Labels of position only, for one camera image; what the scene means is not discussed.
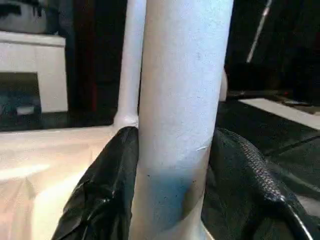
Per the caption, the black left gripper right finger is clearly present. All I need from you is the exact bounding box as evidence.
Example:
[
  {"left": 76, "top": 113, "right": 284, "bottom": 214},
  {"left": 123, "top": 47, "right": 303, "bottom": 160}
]
[{"left": 201, "top": 127, "right": 315, "bottom": 240}]

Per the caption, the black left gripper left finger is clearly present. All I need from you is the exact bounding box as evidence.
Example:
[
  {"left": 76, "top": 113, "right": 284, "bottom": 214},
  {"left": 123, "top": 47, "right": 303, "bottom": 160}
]
[{"left": 53, "top": 126, "right": 140, "bottom": 240}]

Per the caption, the white plastic table top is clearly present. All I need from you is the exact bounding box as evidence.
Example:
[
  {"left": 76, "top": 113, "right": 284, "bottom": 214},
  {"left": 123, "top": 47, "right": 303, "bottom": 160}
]
[{"left": 0, "top": 124, "right": 137, "bottom": 240}]

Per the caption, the white plastic table leg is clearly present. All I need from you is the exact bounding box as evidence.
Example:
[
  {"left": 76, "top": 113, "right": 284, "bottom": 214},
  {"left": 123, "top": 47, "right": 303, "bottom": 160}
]
[
  {"left": 113, "top": 0, "right": 146, "bottom": 128},
  {"left": 129, "top": 0, "right": 235, "bottom": 240}
]

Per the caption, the white flat board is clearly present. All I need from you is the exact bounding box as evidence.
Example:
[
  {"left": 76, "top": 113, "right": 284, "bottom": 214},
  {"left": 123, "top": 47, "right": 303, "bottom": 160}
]
[{"left": 237, "top": 97, "right": 320, "bottom": 131}]

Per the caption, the black device with red light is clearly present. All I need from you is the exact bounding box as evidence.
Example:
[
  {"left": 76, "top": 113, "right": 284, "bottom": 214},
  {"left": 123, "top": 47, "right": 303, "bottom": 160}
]
[{"left": 229, "top": 62, "right": 320, "bottom": 101}]

